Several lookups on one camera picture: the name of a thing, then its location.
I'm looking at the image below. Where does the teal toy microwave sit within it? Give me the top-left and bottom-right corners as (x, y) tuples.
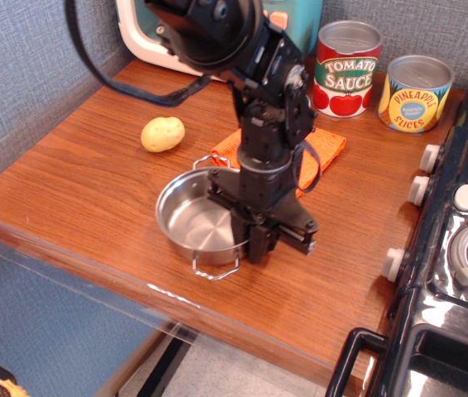
(115, 0), (323, 75)

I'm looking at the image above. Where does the black toy stove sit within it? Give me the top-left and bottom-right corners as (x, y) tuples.
(327, 89), (468, 396)

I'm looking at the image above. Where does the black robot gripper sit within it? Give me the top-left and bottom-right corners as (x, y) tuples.
(208, 159), (318, 264)

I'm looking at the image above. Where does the yellow toy potato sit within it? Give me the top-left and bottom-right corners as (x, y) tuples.
(141, 117), (185, 153)

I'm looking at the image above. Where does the stainless steel pot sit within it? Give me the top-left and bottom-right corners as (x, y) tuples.
(155, 154), (245, 281)

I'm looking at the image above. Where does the tomato sauce can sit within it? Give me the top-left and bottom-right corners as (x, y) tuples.
(313, 20), (384, 118)

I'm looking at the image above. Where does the pineapple slices can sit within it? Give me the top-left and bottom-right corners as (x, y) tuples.
(378, 55), (455, 133)

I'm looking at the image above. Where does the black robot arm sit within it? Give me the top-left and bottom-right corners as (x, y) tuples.
(147, 1), (318, 264)

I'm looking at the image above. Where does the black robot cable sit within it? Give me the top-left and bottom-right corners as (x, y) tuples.
(64, 0), (214, 108)

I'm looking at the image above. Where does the orange folded cloth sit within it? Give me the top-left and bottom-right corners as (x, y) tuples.
(210, 127), (346, 198)

